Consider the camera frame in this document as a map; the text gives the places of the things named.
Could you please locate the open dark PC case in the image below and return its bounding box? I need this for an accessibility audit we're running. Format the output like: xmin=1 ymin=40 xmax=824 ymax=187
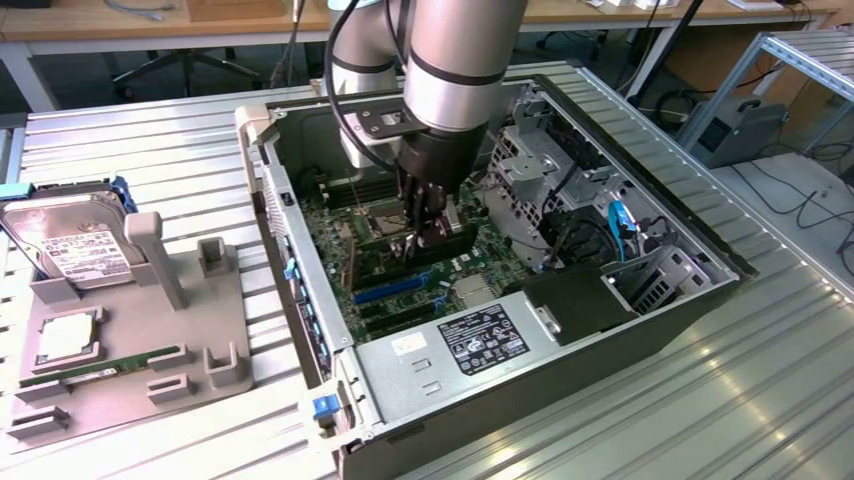
xmin=233 ymin=73 xmax=760 ymax=480

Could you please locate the wrist camera with black bracket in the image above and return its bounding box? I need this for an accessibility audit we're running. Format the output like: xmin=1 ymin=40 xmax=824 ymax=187
xmin=337 ymin=106 xmax=432 ymax=170

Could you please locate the black expansion slot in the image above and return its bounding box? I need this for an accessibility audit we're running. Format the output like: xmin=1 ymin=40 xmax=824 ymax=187
xmin=363 ymin=299 xmax=436 ymax=335

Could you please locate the black office chair base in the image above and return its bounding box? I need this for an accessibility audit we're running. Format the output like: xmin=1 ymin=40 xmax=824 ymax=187
xmin=510 ymin=29 xmax=608 ymax=51
xmin=109 ymin=47 xmax=261 ymax=99

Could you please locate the silver drive cage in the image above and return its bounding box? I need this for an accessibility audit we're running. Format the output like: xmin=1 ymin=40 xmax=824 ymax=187
xmin=480 ymin=84 xmax=642 ymax=276

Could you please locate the silver chipset heatsink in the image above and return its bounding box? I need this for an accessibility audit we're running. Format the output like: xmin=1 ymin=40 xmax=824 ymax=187
xmin=452 ymin=277 xmax=499 ymax=306

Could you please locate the silver CPU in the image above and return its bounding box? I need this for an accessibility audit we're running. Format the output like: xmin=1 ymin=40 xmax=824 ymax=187
xmin=36 ymin=315 xmax=99 ymax=364

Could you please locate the grey box appliance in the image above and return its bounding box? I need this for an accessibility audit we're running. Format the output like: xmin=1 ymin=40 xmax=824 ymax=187
xmin=692 ymin=94 xmax=792 ymax=169

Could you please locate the grey parts rack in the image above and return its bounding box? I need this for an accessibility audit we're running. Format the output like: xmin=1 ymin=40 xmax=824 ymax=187
xmin=2 ymin=209 xmax=259 ymax=456

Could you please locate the silver power supply unit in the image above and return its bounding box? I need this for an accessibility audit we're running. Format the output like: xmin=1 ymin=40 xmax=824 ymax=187
xmin=352 ymin=292 xmax=562 ymax=426

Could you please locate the blue expansion slot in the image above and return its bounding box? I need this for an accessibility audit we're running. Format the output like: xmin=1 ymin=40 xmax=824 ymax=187
xmin=351 ymin=273 xmax=435 ymax=306

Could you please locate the black plastic shroud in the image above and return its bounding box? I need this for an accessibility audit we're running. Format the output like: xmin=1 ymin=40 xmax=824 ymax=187
xmin=503 ymin=262 xmax=642 ymax=349

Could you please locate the green RAM stick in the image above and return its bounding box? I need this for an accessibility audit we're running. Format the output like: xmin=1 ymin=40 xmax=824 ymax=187
xmin=17 ymin=349 xmax=181 ymax=391

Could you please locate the blue disk bracket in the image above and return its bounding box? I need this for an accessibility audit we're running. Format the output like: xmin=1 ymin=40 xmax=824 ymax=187
xmin=0 ymin=172 xmax=140 ymax=214

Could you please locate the CPU socket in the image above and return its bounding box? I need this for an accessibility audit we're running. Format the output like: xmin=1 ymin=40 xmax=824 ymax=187
xmin=359 ymin=199 xmax=408 ymax=241

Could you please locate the graphics card with black shroud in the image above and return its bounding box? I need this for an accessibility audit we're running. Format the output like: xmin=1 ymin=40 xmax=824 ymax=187
xmin=337 ymin=219 xmax=480 ymax=291

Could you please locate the green motherboard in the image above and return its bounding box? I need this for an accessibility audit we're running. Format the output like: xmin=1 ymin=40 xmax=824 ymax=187
xmin=296 ymin=164 xmax=535 ymax=346

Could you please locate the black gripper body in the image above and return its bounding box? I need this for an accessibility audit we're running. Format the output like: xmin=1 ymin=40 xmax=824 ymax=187
xmin=395 ymin=121 xmax=494 ymax=195

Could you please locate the thin locking lever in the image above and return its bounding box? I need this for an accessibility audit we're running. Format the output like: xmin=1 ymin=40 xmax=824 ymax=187
xmin=344 ymin=167 xmax=367 ymax=212

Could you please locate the silver hard disk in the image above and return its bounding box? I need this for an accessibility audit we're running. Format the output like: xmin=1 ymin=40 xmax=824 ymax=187
xmin=0 ymin=187 xmax=145 ymax=291

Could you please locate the wooden desk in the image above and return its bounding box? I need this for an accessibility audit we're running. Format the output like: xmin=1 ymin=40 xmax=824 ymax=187
xmin=0 ymin=0 xmax=335 ymax=114
xmin=523 ymin=0 xmax=842 ymax=101

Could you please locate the aluminium profile frame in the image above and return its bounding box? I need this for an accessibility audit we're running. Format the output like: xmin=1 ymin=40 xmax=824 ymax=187
xmin=676 ymin=29 xmax=854 ymax=151

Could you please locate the blue wire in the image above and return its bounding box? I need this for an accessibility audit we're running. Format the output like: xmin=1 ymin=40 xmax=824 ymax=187
xmin=607 ymin=199 xmax=635 ymax=264

